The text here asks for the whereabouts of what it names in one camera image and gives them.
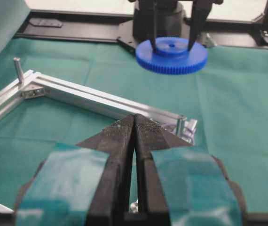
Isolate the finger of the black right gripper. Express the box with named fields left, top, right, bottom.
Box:
left=143, top=0, right=157, bottom=51
left=188, top=0, right=212, bottom=51

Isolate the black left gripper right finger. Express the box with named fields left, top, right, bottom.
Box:
left=134, top=113, right=248, bottom=226

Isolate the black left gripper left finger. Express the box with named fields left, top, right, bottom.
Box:
left=13, top=114, right=134, bottom=226

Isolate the blue plastic gear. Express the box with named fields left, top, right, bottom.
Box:
left=135, top=37, right=208, bottom=75

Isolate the black right robot arm base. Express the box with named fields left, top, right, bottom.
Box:
left=117, top=0, right=223, bottom=51

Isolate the silver metal shaft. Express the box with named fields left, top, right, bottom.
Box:
left=13, top=57, right=24, bottom=84

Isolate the silver aluminium profile frame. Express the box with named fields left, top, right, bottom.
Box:
left=0, top=69, right=198, bottom=213

